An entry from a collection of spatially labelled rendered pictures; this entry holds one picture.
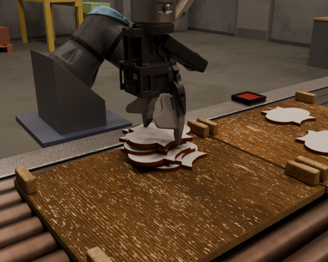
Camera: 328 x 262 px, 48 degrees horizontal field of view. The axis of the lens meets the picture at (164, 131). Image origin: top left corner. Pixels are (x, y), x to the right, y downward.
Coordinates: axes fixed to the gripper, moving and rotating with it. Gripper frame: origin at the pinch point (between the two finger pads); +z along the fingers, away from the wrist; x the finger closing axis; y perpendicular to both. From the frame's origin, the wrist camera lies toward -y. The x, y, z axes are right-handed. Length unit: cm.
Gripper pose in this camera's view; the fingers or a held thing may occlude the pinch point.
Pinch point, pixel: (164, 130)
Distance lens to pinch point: 71.5
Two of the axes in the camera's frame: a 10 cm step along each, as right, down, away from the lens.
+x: 5.9, 3.0, -7.5
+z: 0.0, 9.3, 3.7
